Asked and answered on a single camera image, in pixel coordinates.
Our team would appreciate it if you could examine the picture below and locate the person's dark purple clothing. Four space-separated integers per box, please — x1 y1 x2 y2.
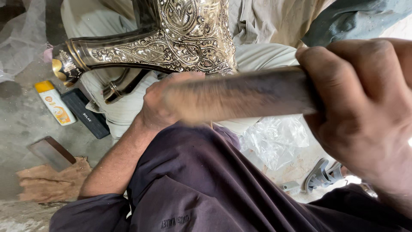
49 122 412 232

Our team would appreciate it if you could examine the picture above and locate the person's right hand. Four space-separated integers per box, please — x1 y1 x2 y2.
295 38 412 194

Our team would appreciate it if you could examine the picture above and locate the black rectangular case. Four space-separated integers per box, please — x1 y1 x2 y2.
60 88 111 140

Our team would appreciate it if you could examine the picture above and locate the grey sandal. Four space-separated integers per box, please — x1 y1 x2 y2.
303 157 345 194

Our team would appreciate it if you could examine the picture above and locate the clear plastic sheet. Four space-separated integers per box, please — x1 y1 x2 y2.
0 0 54 83

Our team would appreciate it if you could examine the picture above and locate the beige fabric garment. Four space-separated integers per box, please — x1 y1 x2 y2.
61 0 337 145

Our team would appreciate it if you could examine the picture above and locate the wooden bristle brush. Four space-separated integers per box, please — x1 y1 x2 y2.
162 66 318 125

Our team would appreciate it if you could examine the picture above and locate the crumpled clear plastic bag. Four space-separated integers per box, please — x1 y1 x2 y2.
239 115 310 171

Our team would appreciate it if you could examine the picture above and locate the brown rectangular block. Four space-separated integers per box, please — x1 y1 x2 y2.
27 136 77 172

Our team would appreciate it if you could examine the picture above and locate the brown rag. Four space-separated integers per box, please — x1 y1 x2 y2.
16 157 93 204

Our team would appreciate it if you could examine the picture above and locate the small grey block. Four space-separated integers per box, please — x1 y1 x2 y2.
278 181 301 193

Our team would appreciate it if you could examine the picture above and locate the dark teal fabric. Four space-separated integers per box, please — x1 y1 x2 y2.
301 0 412 48

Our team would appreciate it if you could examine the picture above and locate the person's left hand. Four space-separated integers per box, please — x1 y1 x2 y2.
138 72 206 130

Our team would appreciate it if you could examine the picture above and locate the white tube with yellow cap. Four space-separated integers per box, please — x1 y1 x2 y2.
34 80 77 126

